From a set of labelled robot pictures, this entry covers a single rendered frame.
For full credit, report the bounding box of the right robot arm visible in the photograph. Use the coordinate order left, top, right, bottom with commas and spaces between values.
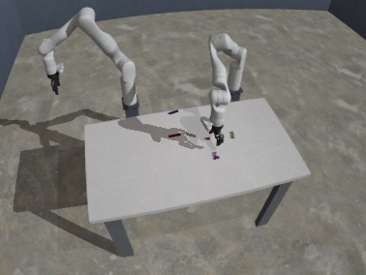
38, 7, 137, 106

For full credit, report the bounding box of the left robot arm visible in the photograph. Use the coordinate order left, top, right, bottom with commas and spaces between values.
200, 33, 247, 131

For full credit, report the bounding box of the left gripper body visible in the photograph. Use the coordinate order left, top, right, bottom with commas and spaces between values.
212, 124, 224, 135

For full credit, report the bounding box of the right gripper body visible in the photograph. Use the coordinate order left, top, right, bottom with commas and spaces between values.
47, 72, 59, 83

